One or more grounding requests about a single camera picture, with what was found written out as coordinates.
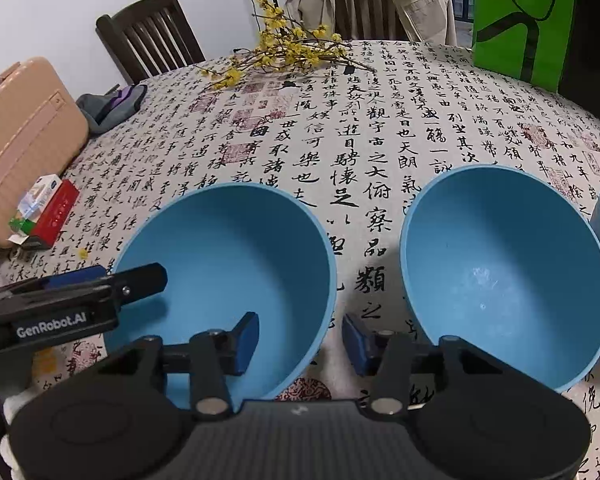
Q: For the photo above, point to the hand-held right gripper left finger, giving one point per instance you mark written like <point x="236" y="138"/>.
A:
<point x="247" y="342"/>

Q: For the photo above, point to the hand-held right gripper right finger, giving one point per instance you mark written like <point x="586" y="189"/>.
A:
<point x="355" y="342"/>

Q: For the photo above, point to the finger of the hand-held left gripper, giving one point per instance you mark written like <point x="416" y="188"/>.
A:
<point x="142" y="280"/>
<point x="75" y="277"/>

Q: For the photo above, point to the red and black box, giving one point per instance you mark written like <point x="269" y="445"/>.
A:
<point x="55" y="215"/>

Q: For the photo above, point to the green and white box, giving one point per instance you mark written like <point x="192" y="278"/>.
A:
<point x="20" y="225"/>

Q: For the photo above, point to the white and blue box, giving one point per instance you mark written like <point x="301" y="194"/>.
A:
<point x="42" y="190"/>

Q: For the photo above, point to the small pink suitcase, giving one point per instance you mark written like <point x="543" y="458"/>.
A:
<point x="25" y="135"/>

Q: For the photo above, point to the grey and purple cloth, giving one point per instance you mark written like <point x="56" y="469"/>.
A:
<point x="105" y="110"/>

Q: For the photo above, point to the dark wooden chair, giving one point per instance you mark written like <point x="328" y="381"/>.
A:
<point x="150" y="25"/>

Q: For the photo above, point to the yellow flower branch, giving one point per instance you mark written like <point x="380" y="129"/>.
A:
<point x="300" y="51"/>

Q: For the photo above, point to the wooden chair under jacket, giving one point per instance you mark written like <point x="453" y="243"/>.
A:
<point x="365" y="0"/>

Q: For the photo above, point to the beige jacket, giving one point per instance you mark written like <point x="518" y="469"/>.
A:
<point x="430" y="5"/>

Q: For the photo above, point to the green paper bag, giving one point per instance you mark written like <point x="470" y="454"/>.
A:
<point x="562" y="20"/>

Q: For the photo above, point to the black paper bag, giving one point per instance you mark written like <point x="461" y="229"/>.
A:
<point x="595" y="35"/>

